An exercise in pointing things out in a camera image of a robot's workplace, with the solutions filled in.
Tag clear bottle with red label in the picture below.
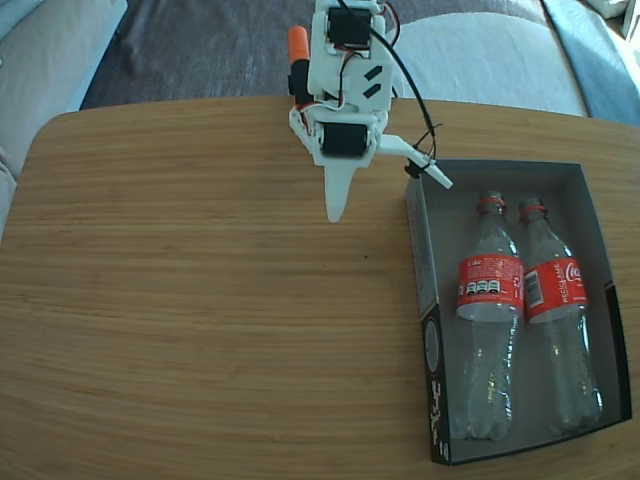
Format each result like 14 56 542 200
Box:
517 196 605 435
452 189 526 442

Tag grey cardboard box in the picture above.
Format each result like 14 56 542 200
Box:
402 158 635 469

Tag orange and black clamp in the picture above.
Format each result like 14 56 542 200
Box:
286 24 314 106

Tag dark grey rug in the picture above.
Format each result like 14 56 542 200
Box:
79 0 549 112

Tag blue grey blanket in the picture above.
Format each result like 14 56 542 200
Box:
542 0 640 126

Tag light grey sofa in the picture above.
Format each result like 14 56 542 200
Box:
0 0 129 239

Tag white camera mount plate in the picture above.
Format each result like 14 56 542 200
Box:
379 133 455 190

